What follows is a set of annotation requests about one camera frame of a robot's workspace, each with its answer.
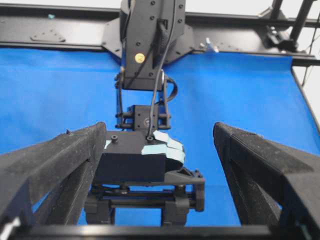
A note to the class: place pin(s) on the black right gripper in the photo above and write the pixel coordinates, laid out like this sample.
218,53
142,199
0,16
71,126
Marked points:
175,204

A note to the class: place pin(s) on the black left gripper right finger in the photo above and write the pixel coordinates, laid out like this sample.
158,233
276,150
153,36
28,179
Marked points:
271,184

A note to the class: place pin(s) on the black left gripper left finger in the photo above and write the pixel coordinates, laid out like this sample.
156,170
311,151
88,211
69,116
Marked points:
43,187

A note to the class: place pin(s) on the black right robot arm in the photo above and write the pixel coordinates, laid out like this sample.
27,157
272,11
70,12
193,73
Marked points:
142,104

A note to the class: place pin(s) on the blue table cloth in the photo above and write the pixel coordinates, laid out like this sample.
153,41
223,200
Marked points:
44,93

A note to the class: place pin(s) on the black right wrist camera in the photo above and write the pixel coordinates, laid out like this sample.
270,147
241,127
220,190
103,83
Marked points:
128,157

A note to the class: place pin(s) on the black camera stand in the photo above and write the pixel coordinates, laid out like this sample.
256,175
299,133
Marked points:
281,34

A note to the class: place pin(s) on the black aluminium table frame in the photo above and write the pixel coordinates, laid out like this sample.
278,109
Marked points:
62,32

